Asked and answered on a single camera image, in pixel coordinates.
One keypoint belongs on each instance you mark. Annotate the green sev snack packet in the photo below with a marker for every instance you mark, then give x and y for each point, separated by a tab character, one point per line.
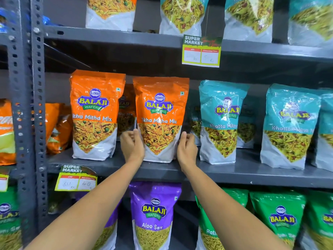
281	218
321	221
208	231
9	218

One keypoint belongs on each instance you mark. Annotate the orange snack mix packet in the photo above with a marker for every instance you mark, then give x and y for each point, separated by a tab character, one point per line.
95	109
111	10
161	101
127	111

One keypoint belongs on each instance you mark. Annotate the person's right forearm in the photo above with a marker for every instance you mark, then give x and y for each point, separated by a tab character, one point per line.
229	216

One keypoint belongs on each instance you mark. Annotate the purple sev snack packet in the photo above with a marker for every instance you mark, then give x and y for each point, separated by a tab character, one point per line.
153	213
110	231

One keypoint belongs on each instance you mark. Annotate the person's left thumb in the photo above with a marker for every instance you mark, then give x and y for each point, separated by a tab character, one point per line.
137	136

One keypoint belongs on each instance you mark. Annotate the grey metal shelf rack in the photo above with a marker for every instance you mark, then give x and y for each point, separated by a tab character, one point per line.
247	174
20	101

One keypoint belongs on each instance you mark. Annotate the person's left forearm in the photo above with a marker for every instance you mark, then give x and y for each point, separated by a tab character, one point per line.
88	210

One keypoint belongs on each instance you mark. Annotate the orange and yellow chips bag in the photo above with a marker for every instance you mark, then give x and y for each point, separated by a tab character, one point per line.
5	132

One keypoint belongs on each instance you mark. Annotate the person's left hand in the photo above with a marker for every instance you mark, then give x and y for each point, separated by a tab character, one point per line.
132	150

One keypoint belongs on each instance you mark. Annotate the yellow green price tag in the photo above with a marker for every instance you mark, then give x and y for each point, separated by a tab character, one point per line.
3	182
75	179
201	52

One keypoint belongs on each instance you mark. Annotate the orange crinkled snack bag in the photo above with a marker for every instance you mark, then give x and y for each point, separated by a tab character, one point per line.
58	130

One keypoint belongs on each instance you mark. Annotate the person's right thumb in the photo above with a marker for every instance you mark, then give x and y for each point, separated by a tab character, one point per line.
183	139

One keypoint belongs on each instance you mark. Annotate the teal snack mix packet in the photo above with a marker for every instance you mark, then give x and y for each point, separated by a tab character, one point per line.
248	18
288	127
182	15
326	137
246	127
221	119
312	20

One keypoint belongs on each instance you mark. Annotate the blue snack bag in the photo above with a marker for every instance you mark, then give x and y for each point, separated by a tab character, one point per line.
3	20
49	21

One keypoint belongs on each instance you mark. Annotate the person's right hand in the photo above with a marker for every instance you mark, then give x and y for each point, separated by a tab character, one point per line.
187	153

